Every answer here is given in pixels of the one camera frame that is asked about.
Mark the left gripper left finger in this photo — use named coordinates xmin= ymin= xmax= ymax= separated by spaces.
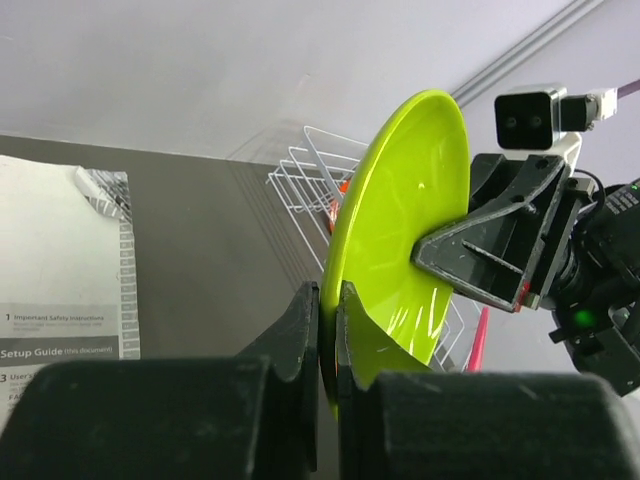
xmin=1 ymin=282 xmax=319 ymax=479

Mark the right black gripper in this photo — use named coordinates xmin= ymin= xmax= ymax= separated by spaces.
xmin=411 ymin=154 xmax=588 ymax=313

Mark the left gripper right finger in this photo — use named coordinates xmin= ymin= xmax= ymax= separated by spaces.
xmin=336 ymin=283 xmax=639 ymax=479

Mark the lime green plate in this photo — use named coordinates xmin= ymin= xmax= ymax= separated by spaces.
xmin=319 ymin=89 xmax=470 ymax=412

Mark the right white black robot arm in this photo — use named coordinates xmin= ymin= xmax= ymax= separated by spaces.
xmin=412 ymin=154 xmax=639 ymax=396

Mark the red framed whiteboard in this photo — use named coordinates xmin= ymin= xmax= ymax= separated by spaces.
xmin=465 ymin=307 xmax=490 ymax=372

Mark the orange plate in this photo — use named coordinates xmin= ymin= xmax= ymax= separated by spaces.
xmin=328 ymin=180 xmax=350 ymax=234

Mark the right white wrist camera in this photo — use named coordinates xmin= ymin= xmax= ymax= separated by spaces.
xmin=493 ymin=84 xmax=619 ymax=170

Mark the white wire dish rack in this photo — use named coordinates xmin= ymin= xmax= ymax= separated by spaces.
xmin=266 ymin=125 xmax=482 ymax=372

